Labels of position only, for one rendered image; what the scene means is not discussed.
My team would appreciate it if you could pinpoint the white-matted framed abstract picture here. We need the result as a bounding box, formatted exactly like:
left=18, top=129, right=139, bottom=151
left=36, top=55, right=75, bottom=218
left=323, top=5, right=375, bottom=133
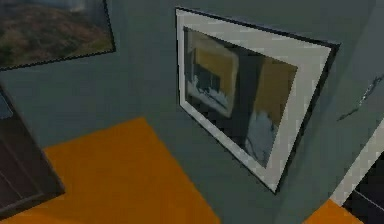
left=174, top=5, right=341, bottom=195

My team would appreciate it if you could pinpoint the framed landscape picture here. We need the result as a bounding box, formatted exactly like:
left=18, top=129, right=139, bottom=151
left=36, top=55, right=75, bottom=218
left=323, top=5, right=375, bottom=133
left=0, top=0, right=117, bottom=72

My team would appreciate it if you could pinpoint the white-framed dark doorway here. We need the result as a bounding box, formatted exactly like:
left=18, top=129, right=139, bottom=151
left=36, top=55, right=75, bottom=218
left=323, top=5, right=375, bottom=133
left=329, top=117, right=384, bottom=224

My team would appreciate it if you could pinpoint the dark brown cabinet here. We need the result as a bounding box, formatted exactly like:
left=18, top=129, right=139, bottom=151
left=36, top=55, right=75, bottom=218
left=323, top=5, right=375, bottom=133
left=0, top=84, right=66, bottom=221

